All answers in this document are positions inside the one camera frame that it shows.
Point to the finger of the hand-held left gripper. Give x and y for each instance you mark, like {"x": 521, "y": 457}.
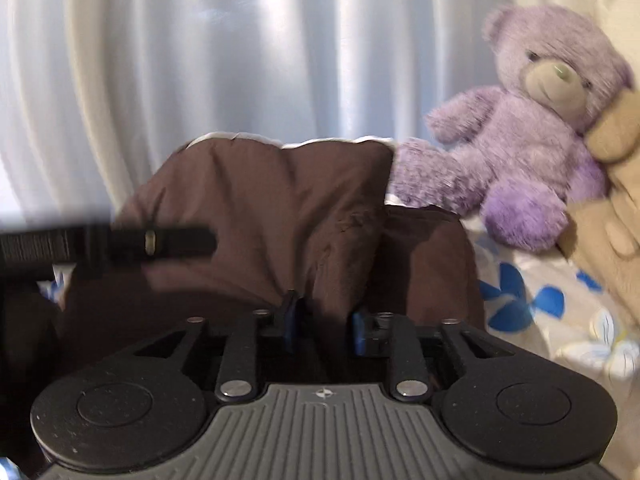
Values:
{"x": 170, "y": 243}

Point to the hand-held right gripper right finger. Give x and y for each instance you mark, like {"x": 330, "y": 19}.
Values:
{"x": 358, "y": 333}

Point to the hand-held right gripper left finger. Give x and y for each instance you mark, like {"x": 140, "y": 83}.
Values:
{"x": 289, "y": 326}

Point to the dark brown pants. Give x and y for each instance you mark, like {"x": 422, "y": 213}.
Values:
{"x": 270, "y": 220}

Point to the blue floral bed sheet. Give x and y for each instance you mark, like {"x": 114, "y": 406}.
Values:
{"x": 545, "y": 310}

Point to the white curtain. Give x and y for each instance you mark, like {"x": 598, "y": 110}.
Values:
{"x": 200, "y": 50}

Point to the purple teddy bear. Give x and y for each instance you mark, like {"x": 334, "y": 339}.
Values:
{"x": 520, "y": 145}

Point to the beige plush toy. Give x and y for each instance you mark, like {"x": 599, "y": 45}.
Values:
{"x": 615, "y": 200}

